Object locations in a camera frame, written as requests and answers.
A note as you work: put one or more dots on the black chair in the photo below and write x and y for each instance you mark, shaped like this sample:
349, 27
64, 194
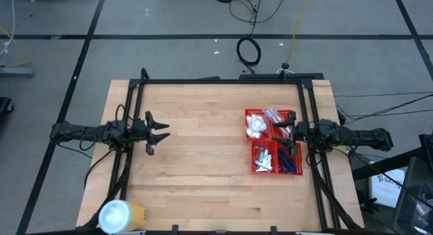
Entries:
411, 201

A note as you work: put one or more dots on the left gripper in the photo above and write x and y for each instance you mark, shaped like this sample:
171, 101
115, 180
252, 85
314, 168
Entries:
140, 131

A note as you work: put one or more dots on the clear bag of white cotton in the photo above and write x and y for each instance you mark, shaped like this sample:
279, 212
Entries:
253, 132
260, 126
252, 120

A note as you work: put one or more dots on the black floor object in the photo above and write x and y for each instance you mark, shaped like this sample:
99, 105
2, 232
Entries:
4, 106

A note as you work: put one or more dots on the white printed box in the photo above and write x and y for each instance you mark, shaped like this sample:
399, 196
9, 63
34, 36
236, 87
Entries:
385, 189

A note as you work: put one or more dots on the long packed metal nail file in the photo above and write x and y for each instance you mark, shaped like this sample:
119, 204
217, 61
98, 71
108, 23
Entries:
261, 148

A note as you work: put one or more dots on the red plastic mesh basket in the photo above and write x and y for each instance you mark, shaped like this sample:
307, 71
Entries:
287, 113
300, 169
253, 170
247, 111

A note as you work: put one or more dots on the grey table foot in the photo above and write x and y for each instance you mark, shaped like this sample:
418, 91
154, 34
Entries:
17, 71

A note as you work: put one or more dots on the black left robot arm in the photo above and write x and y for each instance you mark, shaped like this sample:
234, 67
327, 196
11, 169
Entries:
84, 133

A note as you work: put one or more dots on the black round knob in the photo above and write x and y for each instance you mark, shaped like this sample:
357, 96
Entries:
285, 65

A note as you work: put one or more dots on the black aluminium table frame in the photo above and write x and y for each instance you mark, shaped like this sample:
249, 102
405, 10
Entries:
220, 81

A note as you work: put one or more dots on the black slanted bar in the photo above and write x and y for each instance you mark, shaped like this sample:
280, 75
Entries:
385, 165

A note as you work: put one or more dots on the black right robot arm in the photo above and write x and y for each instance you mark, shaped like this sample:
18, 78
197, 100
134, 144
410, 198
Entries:
365, 138

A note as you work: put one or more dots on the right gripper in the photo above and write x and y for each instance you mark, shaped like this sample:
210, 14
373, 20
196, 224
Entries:
299, 131

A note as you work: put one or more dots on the black chair caster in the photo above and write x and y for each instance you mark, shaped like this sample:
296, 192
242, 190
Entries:
368, 204

